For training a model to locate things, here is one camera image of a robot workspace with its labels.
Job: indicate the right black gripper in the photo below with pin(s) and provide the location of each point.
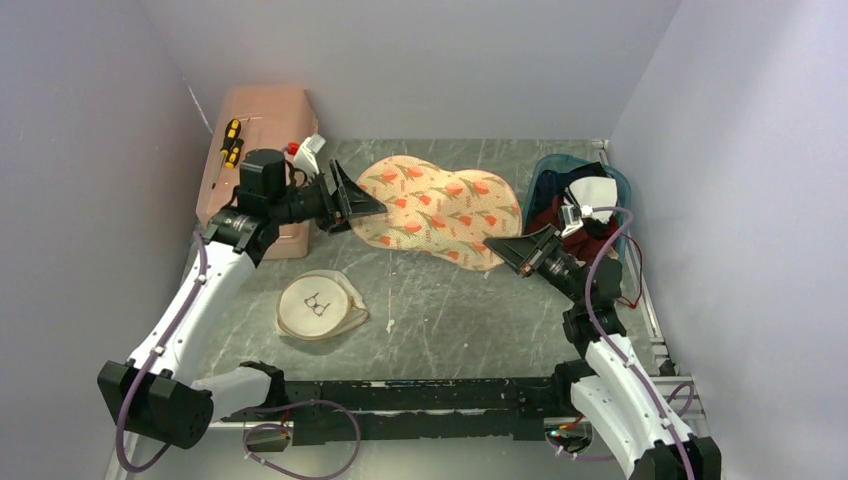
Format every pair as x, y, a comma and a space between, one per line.
519, 250

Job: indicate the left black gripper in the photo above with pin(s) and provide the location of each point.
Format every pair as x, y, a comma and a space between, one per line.
356, 202

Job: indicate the dark red bra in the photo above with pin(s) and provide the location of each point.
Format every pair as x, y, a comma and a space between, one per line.
584, 243

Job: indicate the patterned beige oven mitt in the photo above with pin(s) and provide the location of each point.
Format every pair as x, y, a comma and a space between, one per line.
443, 213

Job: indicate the white mesh laundry bag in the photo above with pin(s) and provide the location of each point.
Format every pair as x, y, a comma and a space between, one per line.
318, 305

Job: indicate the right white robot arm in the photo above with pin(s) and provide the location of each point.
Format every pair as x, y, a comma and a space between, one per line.
608, 385

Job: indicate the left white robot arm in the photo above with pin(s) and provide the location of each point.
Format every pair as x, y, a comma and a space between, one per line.
157, 392

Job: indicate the navy blue cloth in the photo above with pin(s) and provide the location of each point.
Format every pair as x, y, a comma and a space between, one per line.
551, 184

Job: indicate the teal plastic basket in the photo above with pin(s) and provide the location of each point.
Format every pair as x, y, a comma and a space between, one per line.
565, 163

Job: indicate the pink plastic storage box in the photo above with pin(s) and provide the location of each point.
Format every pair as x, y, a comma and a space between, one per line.
272, 116

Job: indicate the yellow black screwdriver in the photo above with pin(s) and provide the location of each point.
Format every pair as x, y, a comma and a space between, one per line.
231, 134
230, 156

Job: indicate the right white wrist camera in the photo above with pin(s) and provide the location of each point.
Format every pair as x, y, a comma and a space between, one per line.
572, 218

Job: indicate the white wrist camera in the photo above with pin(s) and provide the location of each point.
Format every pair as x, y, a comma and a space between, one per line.
304, 154
572, 218

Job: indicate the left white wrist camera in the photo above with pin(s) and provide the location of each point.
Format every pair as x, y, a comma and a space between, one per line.
304, 154

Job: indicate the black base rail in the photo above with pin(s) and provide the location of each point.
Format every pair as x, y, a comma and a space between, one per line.
523, 409

